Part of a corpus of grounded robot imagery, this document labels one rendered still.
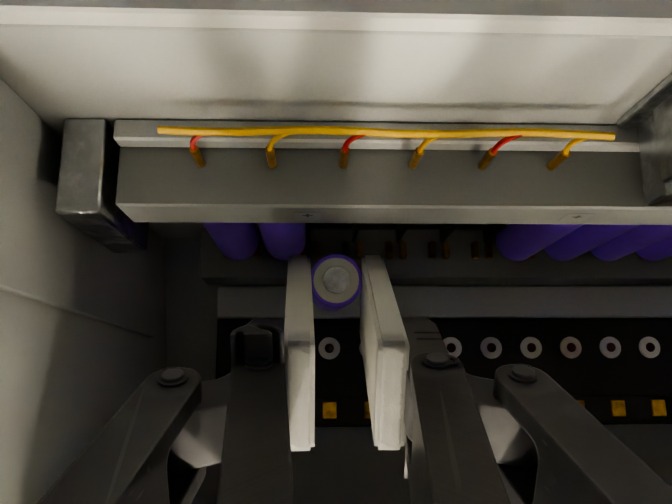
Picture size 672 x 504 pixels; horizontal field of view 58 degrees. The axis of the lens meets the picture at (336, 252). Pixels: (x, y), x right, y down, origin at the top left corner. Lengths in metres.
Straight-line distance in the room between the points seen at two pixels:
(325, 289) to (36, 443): 0.10
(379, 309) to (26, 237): 0.10
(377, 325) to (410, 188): 0.04
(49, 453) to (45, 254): 0.06
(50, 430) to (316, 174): 0.11
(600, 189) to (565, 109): 0.03
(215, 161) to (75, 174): 0.04
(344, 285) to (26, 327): 0.10
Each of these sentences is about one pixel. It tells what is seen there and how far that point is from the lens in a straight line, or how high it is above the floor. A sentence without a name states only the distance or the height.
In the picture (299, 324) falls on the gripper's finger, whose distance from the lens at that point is 0.15.
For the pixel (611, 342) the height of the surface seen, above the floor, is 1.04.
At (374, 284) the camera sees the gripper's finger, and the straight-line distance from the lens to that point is 0.18.
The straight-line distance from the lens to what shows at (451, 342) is 0.31.
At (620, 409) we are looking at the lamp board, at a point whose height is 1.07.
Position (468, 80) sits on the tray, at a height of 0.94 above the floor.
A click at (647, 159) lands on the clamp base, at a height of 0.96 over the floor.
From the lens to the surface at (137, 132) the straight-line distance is 0.18.
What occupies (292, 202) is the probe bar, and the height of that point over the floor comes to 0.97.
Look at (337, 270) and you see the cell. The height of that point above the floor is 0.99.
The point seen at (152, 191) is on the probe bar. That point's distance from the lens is 0.18.
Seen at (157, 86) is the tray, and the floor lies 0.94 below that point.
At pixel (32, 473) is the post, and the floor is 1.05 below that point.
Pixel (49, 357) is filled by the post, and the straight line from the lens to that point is 0.20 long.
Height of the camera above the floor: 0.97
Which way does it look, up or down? 5 degrees up
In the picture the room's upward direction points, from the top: 180 degrees counter-clockwise
